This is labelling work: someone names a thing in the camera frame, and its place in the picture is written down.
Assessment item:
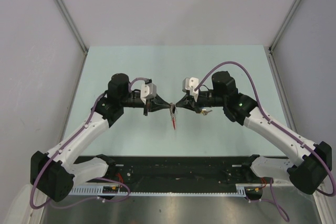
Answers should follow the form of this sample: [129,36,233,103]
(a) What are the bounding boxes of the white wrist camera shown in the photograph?
[140,83,157,104]
[182,77,199,102]

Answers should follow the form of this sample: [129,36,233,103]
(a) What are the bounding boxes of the grey slotted cable duct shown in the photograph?
[69,183,246,197]

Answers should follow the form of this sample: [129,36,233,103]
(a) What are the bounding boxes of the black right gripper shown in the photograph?
[176,91,226,114]

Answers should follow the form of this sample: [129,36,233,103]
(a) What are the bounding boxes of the yellow tag with silver key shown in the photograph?
[201,109,213,115]

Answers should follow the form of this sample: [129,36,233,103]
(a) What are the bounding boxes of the aluminium rail right side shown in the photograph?
[264,47,299,133]

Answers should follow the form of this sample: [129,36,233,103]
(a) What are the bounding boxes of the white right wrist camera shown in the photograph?
[182,77,199,102]

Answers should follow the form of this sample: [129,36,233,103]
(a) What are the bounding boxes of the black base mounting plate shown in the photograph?
[110,156,269,184]

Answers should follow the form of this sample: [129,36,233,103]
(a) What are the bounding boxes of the red-handled metal keyring holder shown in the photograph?
[170,103,177,130]

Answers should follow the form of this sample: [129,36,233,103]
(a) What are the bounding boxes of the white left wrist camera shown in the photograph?
[140,83,157,104]

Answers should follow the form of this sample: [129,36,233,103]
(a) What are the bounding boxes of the aluminium corner post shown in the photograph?
[53,0,88,56]
[268,0,303,54]

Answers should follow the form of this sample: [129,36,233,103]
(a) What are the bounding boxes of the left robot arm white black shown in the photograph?
[30,73,170,202]

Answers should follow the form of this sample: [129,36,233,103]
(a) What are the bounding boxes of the aluminium corner post right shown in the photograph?
[268,0,303,54]

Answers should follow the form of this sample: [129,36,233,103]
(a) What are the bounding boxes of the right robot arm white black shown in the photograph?
[176,71,332,195]

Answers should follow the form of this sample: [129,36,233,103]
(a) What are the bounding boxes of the aluminium corner post left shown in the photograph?
[53,0,88,56]

